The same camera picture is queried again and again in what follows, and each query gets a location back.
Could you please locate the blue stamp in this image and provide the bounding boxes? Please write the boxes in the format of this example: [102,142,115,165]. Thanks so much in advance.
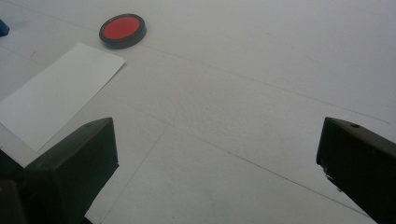
[0,19,10,37]

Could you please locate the round red ink pad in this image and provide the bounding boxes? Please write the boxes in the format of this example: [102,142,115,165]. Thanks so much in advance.
[98,13,148,50]

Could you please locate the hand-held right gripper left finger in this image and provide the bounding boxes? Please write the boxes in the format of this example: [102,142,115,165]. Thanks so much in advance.
[0,117,120,224]

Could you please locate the white paper sheet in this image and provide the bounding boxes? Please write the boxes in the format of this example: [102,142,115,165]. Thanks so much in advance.
[0,42,126,153]

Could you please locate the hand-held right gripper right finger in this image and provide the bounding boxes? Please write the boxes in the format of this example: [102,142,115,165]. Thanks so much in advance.
[316,117,396,224]

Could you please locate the white table covering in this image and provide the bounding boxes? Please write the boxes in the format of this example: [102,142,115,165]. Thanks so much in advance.
[0,0,396,224]

